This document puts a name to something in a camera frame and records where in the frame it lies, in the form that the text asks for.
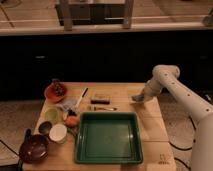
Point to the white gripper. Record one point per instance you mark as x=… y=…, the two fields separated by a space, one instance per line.
x=151 y=89

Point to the blue sponge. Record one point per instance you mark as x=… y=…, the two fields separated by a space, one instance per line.
x=138 y=98

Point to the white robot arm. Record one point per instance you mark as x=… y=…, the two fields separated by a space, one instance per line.
x=166 y=76

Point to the green plastic tray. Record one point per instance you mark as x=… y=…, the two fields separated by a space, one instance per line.
x=108 y=138

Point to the dark rectangular block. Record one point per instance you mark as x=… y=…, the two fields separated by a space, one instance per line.
x=100 y=99

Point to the metal utensil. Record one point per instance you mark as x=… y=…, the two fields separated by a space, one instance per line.
x=95 y=108

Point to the clear plastic bag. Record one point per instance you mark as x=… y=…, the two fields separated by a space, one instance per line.
x=66 y=105

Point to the orange carrot toy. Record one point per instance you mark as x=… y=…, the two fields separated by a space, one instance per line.
x=71 y=121

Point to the orange bowl with pinecone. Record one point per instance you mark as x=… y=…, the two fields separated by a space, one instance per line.
x=55 y=92

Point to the wooden table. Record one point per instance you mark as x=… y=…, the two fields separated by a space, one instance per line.
x=157 y=152

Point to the light green cup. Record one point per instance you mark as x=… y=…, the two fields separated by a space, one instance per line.
x=53 y=115

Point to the white cup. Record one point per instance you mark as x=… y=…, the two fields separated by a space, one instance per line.
x=58 y=133

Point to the small dark bowl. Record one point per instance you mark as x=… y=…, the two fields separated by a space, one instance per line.
x=44 y=127

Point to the dark red pot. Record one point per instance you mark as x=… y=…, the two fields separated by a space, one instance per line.
x=34 y=148

